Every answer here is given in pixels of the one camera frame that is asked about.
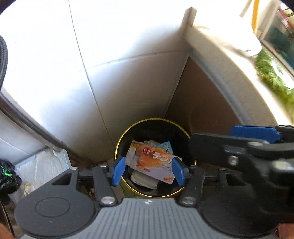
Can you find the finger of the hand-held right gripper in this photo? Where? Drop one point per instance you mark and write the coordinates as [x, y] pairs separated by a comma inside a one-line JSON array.
[[213, 147], [255, 133]]

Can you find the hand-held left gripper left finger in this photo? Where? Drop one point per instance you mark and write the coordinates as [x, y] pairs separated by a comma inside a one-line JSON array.
[[119, 171]]

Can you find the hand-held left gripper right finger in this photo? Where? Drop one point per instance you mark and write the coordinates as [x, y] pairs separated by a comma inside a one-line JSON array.
[[178, 172]]

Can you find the small blue white carton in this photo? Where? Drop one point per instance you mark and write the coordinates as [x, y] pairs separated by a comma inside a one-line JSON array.
[[166, 147]]

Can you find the orange snack box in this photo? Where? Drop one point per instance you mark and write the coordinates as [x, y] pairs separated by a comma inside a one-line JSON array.
[[151, 162]]

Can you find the black gold-rimmed trash bin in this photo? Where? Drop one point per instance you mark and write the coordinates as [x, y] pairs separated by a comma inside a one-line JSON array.
[[160, 128]]

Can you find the napa cabbage leaves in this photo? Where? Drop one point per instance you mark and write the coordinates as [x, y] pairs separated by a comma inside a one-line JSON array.
[[273, 73]]

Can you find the white paper towel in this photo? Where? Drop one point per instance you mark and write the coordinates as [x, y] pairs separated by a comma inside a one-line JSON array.
[[41, 163]]

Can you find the dark blue basin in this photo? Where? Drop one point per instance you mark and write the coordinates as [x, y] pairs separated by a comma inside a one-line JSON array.
[[279, 38]]

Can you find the black plastic bag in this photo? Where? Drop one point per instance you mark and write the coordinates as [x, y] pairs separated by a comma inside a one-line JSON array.
[[8, 175]]

